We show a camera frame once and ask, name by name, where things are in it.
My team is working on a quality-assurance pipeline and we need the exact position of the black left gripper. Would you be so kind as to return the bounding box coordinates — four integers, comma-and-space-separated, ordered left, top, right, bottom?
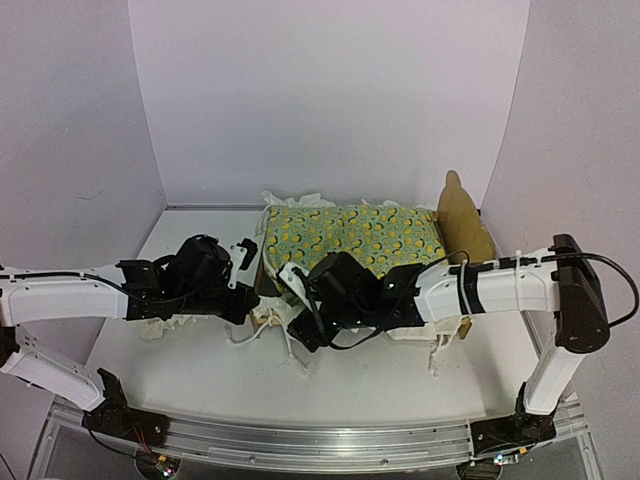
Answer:
175, 282, 259, 326

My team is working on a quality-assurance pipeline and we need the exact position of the lemon print bed cushion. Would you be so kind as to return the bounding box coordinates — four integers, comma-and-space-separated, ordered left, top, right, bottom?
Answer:
224, 187, 466, 381

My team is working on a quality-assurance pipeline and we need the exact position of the wooden pet bed frame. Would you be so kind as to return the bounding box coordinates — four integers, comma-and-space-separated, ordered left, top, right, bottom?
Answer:
254, 169, 497, 341

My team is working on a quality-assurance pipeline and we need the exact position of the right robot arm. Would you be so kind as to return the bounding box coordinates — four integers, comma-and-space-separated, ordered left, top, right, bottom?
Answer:
278, 234, 639, 443

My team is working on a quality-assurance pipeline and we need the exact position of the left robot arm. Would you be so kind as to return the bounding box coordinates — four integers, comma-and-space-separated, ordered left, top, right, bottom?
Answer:
1, 234, 259, 437

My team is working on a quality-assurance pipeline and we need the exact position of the small lemon print pillow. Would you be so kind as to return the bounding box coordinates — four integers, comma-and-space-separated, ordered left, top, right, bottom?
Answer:
138, 315, 197, 341

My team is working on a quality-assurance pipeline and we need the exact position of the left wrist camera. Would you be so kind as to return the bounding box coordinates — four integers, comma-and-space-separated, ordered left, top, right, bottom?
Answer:
228, 238, 258, 290

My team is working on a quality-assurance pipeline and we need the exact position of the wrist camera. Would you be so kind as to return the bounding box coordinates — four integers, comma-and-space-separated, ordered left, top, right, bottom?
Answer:
228, 238, 258, 290
277, 262, 315, 312

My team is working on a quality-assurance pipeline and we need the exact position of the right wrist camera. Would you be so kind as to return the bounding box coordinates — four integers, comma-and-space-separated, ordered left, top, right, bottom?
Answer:
277, 262, 315, 312

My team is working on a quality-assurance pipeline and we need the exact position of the aluminium front rail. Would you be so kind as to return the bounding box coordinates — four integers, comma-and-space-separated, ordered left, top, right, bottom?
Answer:
47, 389, 591, 466

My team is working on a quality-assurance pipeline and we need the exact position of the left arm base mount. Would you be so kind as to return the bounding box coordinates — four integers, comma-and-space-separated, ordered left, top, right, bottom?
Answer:
82, 368, 170, 447

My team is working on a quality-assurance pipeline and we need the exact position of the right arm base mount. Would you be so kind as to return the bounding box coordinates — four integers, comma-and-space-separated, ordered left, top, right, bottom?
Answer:
470, 383, 557, 460

